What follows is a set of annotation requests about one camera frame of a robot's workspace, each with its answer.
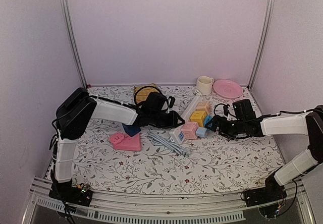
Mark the pink triangular power strip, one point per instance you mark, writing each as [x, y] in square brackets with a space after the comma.
[124, 142]

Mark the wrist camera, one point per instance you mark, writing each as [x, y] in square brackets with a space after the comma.
[243, 110]
[158, 102]

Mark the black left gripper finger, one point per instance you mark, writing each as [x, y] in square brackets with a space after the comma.
[175, 118]
[172, 126]

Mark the woven bamboo tray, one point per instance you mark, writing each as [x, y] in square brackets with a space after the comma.
[141, 93]

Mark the yellow cube socket adapter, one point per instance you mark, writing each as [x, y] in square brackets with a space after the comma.
[198, 116]

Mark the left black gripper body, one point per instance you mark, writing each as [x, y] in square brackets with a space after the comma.
[158, 120]

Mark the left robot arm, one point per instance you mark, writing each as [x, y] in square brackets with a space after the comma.
[74, 114]

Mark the white power strip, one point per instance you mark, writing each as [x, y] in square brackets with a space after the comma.
[176, 135]

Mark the light blue plug adapter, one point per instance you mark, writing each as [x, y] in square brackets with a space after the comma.
[201, 132]

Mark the floral tablecloth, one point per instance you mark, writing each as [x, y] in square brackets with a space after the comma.
[215, 164]

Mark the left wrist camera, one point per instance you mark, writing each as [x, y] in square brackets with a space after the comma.
[158, 102]

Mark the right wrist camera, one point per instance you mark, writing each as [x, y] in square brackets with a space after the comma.
[243, 110]

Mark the right aluminium frame post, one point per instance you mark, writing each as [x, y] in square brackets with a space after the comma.
[262, 41]

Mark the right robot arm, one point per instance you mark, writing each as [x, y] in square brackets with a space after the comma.
[299, 134]

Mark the left aluminium frame post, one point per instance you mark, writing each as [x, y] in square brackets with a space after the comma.
[72, 42]

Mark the beige cube socket adapter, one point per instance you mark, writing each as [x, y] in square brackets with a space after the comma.
[204, 106]

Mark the bright blue plug adapter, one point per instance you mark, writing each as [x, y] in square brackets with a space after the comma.
[207, 123]

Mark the pink plate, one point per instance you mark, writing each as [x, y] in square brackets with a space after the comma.
[227, 89]

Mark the cream ceramic mug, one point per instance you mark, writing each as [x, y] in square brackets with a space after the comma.
[204, 85]

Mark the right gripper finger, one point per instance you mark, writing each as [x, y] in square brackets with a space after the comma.
[216, 120]
[214, 128]

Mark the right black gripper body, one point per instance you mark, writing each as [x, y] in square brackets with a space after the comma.
[230, 131]

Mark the pink cube socket adapter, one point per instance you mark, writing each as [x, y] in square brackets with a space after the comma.
[189, 130]

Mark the front aluminium rail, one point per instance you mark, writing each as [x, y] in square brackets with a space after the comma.
[114, 207]

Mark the aluminium frame post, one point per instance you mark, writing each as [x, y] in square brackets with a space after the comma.
[72, 42]
[262, 41]

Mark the dark blue cube adapter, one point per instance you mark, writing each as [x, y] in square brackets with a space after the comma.
[131, 130]

